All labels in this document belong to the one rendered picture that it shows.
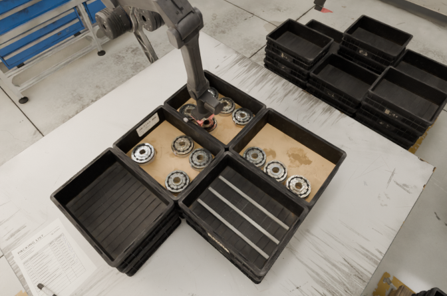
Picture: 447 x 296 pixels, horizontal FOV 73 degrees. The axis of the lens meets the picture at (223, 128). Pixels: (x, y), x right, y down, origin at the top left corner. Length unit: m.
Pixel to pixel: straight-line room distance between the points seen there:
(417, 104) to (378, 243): 1.10
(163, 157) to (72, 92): 1.83
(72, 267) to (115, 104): 0.87
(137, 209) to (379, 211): 1.04
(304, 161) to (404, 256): 1.13
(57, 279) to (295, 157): 1.10
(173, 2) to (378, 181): 1.20
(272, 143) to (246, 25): 2.19
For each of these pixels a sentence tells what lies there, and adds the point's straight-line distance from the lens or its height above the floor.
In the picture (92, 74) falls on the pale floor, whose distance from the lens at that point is 3.17.
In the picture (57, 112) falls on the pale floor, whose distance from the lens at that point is 2.98.
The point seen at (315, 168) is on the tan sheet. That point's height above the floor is 0.83.
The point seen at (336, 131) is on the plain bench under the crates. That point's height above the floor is 0.70.
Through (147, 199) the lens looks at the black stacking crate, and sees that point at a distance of 1.32.
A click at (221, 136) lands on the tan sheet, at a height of 0.83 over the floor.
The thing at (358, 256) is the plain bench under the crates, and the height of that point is 0.70.
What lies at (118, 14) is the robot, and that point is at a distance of 2.03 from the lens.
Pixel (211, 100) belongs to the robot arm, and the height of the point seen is 1.08.
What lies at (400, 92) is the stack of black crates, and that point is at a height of 0.49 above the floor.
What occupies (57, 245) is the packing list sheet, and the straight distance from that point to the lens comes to 1.54.
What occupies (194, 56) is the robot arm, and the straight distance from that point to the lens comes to 0.99.
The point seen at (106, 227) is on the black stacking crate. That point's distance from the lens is 1.33.
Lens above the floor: 2.01
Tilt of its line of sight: 55 degrees down
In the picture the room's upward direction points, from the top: 3 degrees counter-clockwise
